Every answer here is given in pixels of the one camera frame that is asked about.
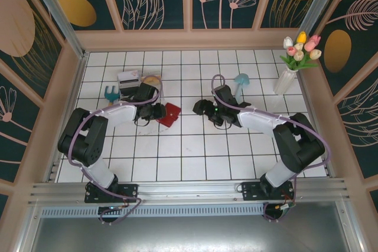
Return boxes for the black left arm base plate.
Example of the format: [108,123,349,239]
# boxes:
[84,182,139,204]

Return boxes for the white ribbed vase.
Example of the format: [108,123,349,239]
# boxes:
[273,67,298,96]

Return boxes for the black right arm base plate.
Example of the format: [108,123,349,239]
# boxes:
[241,180,296,202]

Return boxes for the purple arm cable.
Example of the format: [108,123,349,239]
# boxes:
[67,75,164,226]
[211,74,331,224]

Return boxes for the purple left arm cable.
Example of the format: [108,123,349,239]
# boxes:
[67,75,164,226]

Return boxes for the slotted grey cable duct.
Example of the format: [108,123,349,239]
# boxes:
[40,204,266,219]

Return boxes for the teal toy garden fork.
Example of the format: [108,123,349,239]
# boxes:
[103,85,120,106]

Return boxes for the clear acrylic card organizer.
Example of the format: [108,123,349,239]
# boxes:
[117,68,164,102]

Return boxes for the grey metal panel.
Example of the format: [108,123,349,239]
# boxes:
[28,201,363,252]

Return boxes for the aluminium mounting rail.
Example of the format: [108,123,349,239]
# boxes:
[28,177,351,205]

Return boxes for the red card holder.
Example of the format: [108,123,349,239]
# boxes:
[155,102,181,128]

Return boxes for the light blue toy mushroom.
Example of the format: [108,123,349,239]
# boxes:
[233,73,250,105]

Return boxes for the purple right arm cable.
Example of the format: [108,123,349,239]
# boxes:
[211,74,331,224]

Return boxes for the orange credit card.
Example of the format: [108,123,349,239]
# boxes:
[142,75,162,85]

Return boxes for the artificial tulip bouquet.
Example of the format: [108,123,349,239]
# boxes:
[279,31,322,73]

